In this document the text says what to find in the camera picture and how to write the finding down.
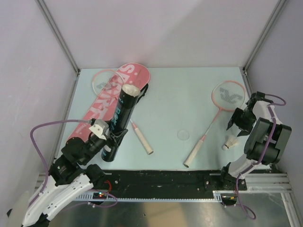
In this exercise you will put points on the black shuttlecock tube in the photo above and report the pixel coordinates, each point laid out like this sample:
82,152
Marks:
122,114

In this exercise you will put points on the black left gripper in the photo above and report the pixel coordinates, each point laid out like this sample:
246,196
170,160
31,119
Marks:
117,138

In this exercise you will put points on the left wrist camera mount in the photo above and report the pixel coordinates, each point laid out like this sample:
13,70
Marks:
99,128

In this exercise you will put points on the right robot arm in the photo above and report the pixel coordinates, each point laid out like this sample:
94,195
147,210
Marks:
267,138

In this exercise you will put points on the right aluminium frame post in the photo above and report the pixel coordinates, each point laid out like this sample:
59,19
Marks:
272,20

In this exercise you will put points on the clear round tube lid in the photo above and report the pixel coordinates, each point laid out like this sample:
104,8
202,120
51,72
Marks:
183,134

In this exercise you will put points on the pink badminton racket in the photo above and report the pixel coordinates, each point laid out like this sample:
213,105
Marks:
226,96
107,85

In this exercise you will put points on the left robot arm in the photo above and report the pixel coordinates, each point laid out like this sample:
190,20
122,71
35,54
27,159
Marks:
68,177

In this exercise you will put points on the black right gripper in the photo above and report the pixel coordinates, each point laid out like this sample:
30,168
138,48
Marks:
245,128

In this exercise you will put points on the left aluminium frame post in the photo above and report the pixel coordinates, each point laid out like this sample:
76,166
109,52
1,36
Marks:
57,34

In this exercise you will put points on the pink racket cover bag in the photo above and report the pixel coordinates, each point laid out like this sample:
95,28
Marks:
87,105

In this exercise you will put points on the aluminium frame post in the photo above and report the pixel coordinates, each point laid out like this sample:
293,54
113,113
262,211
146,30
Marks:
272,20
57,34

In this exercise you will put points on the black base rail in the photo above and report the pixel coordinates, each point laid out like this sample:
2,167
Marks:
167,185

